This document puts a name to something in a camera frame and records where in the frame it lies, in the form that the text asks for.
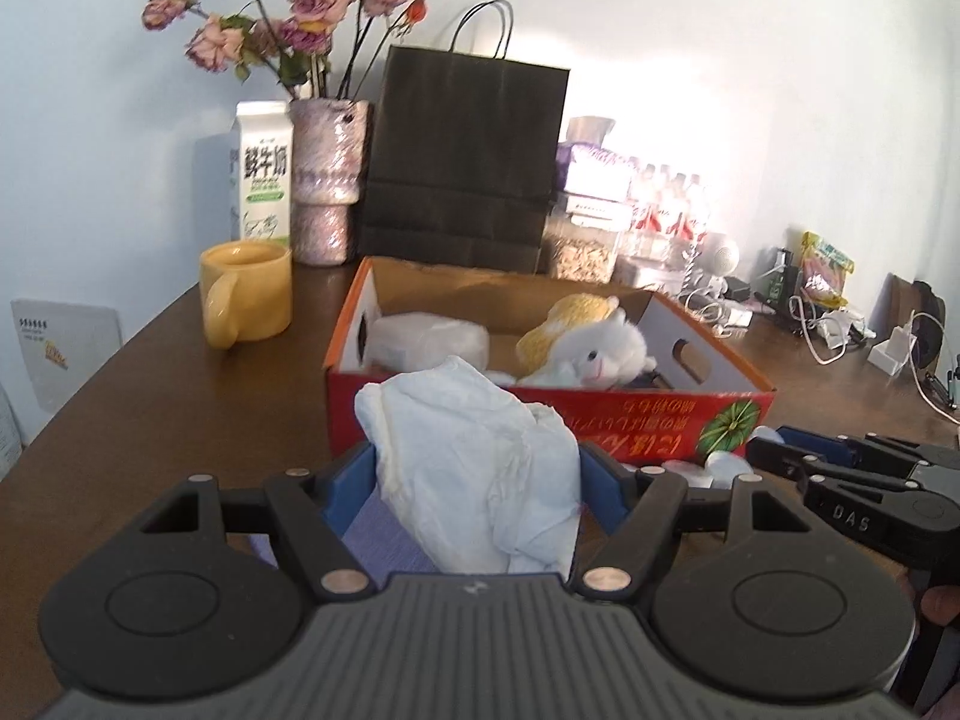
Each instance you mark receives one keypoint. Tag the dried pink rose bouquet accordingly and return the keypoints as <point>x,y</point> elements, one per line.
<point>318,49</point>

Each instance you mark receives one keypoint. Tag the white plastic packet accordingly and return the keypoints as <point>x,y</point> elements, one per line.
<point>417,341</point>

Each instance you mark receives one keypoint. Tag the pink speckled vase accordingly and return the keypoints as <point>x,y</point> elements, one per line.
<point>329,147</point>

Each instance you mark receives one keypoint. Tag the yellow knitted plush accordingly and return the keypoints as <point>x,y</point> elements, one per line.
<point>570,312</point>

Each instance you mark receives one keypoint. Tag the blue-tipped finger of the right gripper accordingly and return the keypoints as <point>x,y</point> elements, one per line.
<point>833,449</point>

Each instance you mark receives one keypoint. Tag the white wall sign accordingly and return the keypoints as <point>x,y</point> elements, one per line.
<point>63,346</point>

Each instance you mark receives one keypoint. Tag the white cloth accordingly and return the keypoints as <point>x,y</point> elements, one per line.
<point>485,483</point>

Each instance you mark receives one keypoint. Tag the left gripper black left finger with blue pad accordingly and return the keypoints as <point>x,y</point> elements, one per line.
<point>310,511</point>

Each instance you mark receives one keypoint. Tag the yellow ceramic mug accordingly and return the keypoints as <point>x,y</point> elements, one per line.
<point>245,292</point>

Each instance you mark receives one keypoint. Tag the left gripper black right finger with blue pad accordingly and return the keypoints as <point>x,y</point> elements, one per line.
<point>639,511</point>

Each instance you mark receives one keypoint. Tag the black paper bag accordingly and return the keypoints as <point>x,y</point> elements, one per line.
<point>462,160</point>

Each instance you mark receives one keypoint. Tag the red cardboard box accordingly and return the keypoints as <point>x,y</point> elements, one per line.
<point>705,396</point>

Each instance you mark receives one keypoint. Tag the white round cap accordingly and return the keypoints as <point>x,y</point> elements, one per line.
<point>725,467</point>

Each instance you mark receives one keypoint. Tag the purple woven cloth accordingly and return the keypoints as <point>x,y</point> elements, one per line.
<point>381,545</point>

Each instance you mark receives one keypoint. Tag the white milk carton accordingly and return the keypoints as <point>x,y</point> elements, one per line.
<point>260,172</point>

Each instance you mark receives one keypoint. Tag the white plush toy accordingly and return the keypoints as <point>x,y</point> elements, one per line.
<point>602,355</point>

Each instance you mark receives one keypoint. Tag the red-labelled water bottles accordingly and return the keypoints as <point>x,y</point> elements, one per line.
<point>667,214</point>

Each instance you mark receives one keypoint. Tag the white charger with cable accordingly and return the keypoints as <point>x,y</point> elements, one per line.
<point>895,353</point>

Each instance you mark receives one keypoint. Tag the white round speaker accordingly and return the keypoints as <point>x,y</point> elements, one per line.
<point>718,255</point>

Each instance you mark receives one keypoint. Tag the purple tissue pack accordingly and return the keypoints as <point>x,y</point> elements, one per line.
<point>585,167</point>

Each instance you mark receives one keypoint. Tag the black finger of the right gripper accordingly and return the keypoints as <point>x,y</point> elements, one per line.
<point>782,460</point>

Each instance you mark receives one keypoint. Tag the colourful snack bag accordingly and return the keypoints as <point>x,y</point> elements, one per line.
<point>822,272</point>

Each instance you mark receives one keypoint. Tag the clear jar of seeds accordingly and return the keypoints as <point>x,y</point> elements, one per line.
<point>580,248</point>

